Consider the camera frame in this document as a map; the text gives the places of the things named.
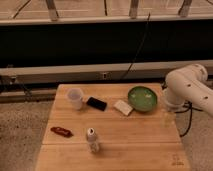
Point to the black rectangular eraser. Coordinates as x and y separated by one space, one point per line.
96 103

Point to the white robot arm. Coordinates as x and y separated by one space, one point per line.
188 84

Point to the white plastic cup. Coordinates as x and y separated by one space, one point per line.
75 97

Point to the green bowl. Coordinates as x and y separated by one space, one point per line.
142 99

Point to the small clear bottle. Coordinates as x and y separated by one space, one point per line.
92 140

